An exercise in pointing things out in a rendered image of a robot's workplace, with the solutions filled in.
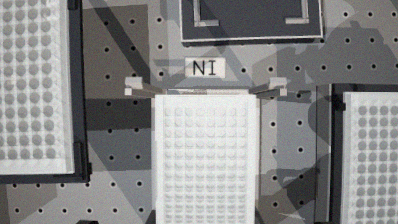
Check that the dark grey rectangular nest plate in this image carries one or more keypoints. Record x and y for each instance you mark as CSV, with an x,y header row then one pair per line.
x,y
257,21

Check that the grey perforated breadboard plate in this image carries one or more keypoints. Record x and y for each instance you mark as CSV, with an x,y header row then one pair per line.
x,y
141,38

